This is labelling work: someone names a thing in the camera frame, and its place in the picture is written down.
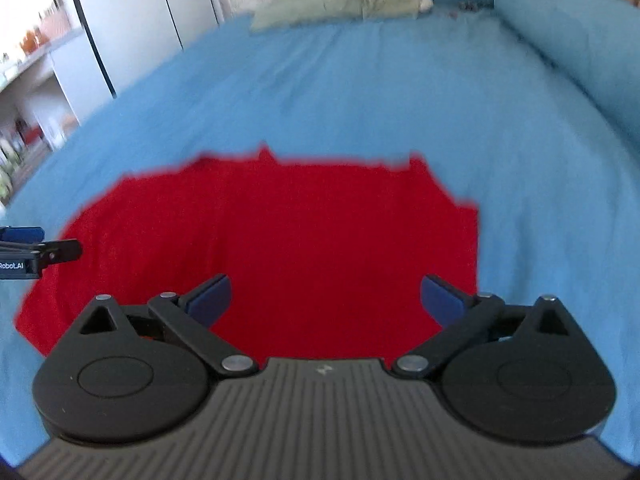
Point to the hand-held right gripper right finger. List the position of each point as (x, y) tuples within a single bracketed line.
[(440, 302)]

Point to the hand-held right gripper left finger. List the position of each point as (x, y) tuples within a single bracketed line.
[(210, 300)]

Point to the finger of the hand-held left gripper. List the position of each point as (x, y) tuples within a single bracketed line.
[(62, 251), (22, 234)]

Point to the red knit sweater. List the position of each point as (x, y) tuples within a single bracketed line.
[(300, 230)]

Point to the white desk shelf unit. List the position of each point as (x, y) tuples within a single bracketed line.
[(35, 85)]

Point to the blue bed sheet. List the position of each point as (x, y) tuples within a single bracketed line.
[(325, 90)]

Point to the white and grey wardrobe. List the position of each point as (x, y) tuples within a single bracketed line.
[(145, 15)]

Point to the rolled blue duvet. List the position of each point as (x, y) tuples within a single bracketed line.
[(575, 40)]

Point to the small dark object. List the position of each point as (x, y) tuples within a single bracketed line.
[(467, 7)]

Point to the green pillow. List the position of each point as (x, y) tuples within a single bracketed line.
[(340, 5)]

